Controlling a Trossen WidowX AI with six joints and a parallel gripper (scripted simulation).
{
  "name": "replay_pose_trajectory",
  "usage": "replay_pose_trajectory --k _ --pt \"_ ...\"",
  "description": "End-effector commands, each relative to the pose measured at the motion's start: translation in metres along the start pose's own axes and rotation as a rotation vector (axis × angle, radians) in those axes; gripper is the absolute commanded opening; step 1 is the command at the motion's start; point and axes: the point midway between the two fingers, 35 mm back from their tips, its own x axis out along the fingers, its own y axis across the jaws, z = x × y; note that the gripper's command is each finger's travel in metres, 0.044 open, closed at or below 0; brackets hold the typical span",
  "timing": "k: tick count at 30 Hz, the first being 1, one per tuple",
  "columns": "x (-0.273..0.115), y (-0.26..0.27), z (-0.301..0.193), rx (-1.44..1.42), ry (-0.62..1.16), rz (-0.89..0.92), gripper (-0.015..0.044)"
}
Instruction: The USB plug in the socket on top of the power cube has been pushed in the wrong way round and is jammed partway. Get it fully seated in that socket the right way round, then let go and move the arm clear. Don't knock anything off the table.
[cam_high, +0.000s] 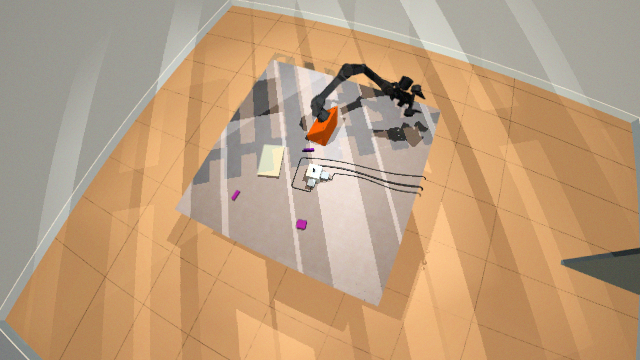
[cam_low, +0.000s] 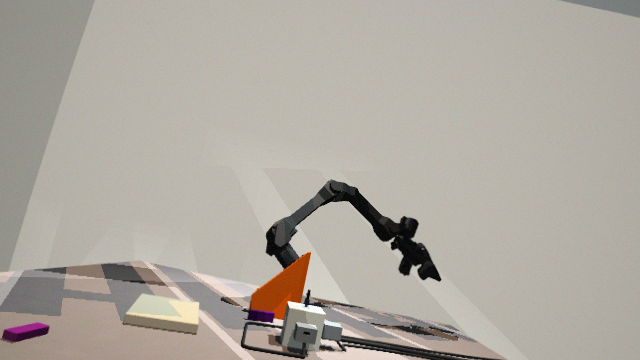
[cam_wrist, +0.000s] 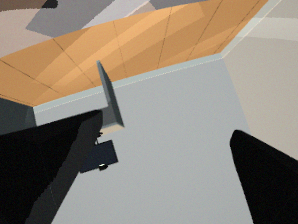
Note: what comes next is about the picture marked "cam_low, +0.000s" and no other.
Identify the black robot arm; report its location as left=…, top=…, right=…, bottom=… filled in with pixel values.
left=266, top=180, right=419, bottom=275

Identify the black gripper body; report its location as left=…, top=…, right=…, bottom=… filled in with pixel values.
left=404, top=242, right=436, bottom=280

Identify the purple rectangular bar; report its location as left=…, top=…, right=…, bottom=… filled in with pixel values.
left=2, top=322, right=49, bottom=342

